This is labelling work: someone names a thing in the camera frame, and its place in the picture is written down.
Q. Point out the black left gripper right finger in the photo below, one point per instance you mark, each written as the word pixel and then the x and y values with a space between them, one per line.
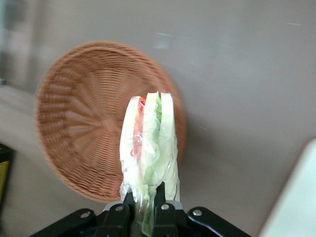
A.
pixel 164 219

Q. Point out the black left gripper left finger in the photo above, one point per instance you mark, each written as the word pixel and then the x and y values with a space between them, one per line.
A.
pixel 116 222

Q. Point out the triangle sandwich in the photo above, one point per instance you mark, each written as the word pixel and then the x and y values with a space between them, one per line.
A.
pixel 148 138

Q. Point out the shallow brown wicker basket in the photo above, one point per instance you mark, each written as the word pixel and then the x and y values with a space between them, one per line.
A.
pixel 84 118

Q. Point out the beige plastic tray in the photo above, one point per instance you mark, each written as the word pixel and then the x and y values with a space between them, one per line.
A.
pixel 296 197

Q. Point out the black food warmer appliance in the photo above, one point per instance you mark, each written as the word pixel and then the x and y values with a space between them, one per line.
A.
pixel 5 172

